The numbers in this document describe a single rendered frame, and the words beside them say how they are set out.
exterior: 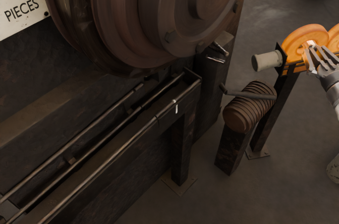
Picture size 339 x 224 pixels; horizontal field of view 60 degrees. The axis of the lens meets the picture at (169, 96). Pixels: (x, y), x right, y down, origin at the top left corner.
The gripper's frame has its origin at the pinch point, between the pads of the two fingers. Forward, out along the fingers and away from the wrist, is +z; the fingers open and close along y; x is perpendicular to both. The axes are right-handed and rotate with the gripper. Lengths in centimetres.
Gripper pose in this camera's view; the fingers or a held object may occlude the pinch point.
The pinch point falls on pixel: (306, 41)
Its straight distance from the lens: 111.5
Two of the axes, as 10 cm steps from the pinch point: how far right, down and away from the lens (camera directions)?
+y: 9.8, -1.7, 1.3
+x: 0.0, -5.9, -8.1
